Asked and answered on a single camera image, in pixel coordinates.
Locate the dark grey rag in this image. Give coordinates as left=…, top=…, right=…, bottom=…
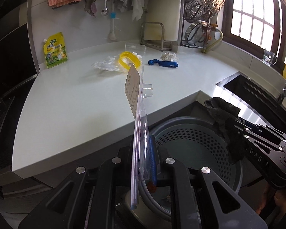
left=204, top=97, right=244, bottom=164

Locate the pink blister pack card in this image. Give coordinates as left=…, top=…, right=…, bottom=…
left=124, top=65, right=153, bottom=210

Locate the blue ribbon strap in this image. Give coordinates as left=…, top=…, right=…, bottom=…
left=148, top=58, right=179, bottom=68

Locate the yellow plastic lid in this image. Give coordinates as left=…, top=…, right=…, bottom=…
left=118, top=51, right=142, bottom=70

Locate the clear plastic bag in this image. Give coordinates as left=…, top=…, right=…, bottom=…
left=91, top=56, right=123, bottom=72

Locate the orange peel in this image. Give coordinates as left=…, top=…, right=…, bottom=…
left=146, top=181, right=157, bottom=193

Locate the white tissue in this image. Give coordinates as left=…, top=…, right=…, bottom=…
left=132, top=52, right=142, bottom=61

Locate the clear plastic cup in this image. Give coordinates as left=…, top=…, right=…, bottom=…
left=124, top=42, right=147, bottom=56

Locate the black kitchen sink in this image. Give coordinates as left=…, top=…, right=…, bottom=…
left=217, top=72, right=286, bottom=133

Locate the grey perforated trash basket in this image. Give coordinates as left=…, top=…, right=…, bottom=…
left=139, top=116, right=243, bottom=221

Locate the person's right hand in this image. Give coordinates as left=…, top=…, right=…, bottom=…
left=255, top=183, right=286, bottom=228

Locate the glass mug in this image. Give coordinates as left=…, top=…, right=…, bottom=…
left=262, top=49, right=277, bottom=66

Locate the glass pot lid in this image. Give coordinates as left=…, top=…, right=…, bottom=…
left=184, top=21, right=212, bottom=46

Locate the steel cutting board rack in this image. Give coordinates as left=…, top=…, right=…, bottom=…
left=140, top=22, right=173, bottom=52

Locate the white cutting board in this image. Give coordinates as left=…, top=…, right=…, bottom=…
left=146, top=0, right=182, bottom=41

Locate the perforated steel steamer plate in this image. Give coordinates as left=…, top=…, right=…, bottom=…
left=184, top=0, right=225, bottom=23

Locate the yellow seasoning pouch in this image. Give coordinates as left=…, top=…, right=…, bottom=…
left=43, top=32, right=68, bottom=69

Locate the steel ladle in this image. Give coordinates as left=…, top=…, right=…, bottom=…
left=101, top=0, right=108, bottom=17

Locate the white hanging cloth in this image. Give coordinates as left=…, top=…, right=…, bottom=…
left=132, top=0, right=145, bottom=21

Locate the grey hanging cloth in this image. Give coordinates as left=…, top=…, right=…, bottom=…
left=114, top=0, right=128, bottom=13

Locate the purple grey cloth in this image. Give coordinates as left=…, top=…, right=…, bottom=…
left=84, top=0, right=97, bottom=17

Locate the yellow gas hose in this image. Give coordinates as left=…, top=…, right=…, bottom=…
left=201, top=27, right=224, bottom=54

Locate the window frame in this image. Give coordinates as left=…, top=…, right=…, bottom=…
left=222, top=0, right=286, bottom=74

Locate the blue handled bottle brush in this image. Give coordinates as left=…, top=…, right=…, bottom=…
left=108, top=2, right=117, bottom=41

